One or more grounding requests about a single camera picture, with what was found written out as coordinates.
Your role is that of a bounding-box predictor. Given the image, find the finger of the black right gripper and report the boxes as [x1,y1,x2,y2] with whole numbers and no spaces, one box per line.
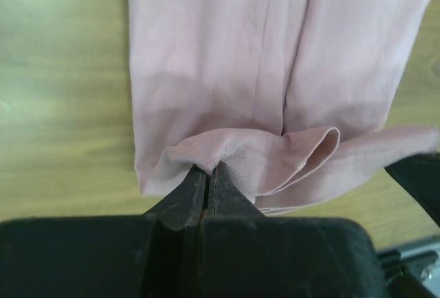
[385,152,440,224]

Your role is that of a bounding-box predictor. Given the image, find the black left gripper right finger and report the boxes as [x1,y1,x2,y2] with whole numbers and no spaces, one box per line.
[204,162,265,221]

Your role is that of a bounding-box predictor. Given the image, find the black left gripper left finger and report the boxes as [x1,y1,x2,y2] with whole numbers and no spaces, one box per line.
[144,166,208,231]

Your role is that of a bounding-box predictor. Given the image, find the pink printed t-shirt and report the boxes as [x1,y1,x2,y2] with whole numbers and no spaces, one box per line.
[129,0,439,214]

